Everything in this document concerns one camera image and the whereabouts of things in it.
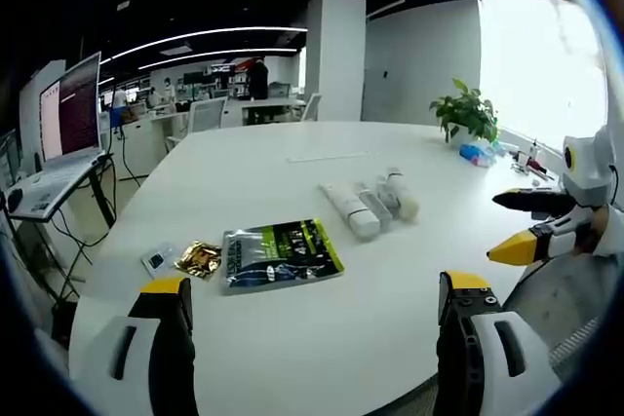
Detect grey office chair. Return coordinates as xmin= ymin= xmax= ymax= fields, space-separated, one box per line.
xmin=300 ymin=92 xmax=324 ymax=123

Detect white skincare bottle cream cap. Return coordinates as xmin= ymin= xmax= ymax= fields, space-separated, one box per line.
xmin=377 ymin=167 xmax=422 ymax=223

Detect white mesh office chair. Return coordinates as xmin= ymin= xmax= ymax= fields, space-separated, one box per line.
xmin=165 ymin=95 xmax=229 ymax=149

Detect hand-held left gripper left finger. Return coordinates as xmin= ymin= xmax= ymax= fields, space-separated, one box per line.
xmin=67 ymin=277 xmax=199 ymax=416

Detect blue plastic packet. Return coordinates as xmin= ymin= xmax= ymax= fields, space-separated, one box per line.
xmin=458 ymin=141 xmax=497 ymax=170

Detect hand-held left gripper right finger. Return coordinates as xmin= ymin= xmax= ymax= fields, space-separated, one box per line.
xmin=436 ymin=269 xmax=563 ymax=416

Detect clear grey skincare bottle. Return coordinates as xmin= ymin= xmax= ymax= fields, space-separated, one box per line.
xmin=354 ymin=180 xmax=394 ymax=234

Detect black and green packet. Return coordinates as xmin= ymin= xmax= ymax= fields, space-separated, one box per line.
xmin=221 ymin=217 xmax=346 ymax=296

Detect small white sachet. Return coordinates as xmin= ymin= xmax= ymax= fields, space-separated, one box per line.
xmin=140 ymin=242 xmax=176 ymax=276

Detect gold foil packet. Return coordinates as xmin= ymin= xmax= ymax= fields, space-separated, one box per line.
xmin=174 ymin=240 xmax=223 ymax=282

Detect small items on windowsill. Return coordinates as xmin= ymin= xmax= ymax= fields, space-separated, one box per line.
xmin=509 ymin=140 xmax=558 ymax=182

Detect laptop stand table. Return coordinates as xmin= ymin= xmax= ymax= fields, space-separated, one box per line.
xmin=7 ymin=155 xmax=119 ymax=313

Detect open laptop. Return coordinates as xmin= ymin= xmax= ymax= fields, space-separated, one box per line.
xmin=8 ymin=51 xmax=116 ymax=220

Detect green potted plant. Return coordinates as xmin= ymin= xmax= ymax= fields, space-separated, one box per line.
xmin=428 ymin=77 xmax=500 ymax=145

